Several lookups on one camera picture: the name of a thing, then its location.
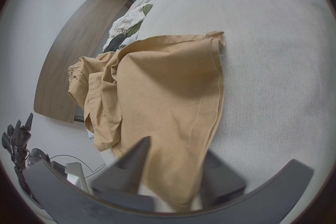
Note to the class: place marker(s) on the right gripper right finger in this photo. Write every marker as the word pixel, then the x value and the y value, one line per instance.
pixel 223 181

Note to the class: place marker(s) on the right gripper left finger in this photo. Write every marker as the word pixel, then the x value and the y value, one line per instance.
pixel 128 167

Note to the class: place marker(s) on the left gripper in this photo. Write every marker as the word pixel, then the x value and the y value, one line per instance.
pixel 23 135

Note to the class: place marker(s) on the tan shorts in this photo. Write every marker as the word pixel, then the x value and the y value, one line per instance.
pixel 162 91

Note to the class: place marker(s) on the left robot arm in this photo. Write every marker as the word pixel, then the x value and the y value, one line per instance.
pixel 19 173

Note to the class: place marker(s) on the bed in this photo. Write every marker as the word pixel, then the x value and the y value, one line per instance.
pixel 262 60

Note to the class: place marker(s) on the black garment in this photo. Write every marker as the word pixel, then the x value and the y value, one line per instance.
pixel 117 43

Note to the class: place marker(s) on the pale blue garment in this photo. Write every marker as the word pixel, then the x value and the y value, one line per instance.
pixel 129 41

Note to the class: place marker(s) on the green garment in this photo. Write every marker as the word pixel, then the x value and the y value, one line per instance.
pixel 133 30

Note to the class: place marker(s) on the white garment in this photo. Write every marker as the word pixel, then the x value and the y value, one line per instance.
pixel 128 19

